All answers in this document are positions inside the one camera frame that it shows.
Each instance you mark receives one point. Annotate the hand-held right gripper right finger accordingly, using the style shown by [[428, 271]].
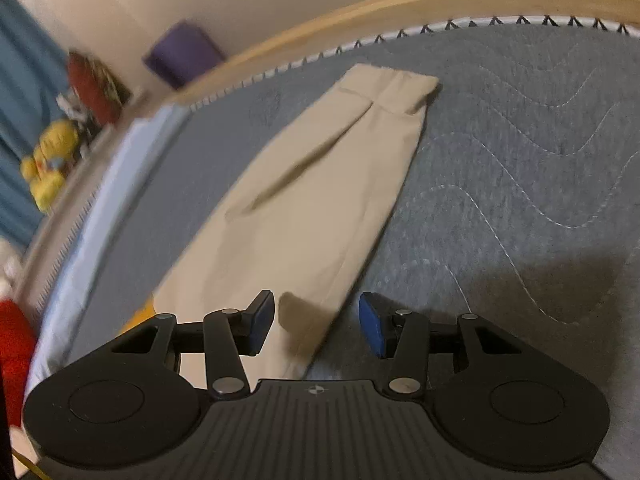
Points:
[[371, 324]]

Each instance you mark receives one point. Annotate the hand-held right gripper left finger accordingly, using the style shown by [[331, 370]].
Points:
[[264, 322]]

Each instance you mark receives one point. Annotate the beige pants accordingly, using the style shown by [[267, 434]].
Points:
[[300, 200]]

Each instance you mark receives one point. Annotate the orange cloth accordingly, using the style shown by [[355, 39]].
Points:
[[142, 316]]

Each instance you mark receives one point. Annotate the light blue bed sheet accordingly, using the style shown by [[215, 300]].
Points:
[[100, 220]]

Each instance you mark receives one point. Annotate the red garment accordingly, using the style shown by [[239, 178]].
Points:
[[15, 355]]

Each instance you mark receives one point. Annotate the yellow plush toy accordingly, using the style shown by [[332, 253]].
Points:
[[50, 155]]

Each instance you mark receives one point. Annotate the purple rolled mat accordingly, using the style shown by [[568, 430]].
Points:
[[182, 55]]

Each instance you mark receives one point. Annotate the white and black toy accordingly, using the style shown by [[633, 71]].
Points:
[[75, 110]]

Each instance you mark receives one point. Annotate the red bag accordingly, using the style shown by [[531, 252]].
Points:
[[92, 85]]

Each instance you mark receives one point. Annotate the blue curtain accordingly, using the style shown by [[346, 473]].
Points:
[[20, 85]]

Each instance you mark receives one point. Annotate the wooden bed frame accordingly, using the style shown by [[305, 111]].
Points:
[[350, 15]]

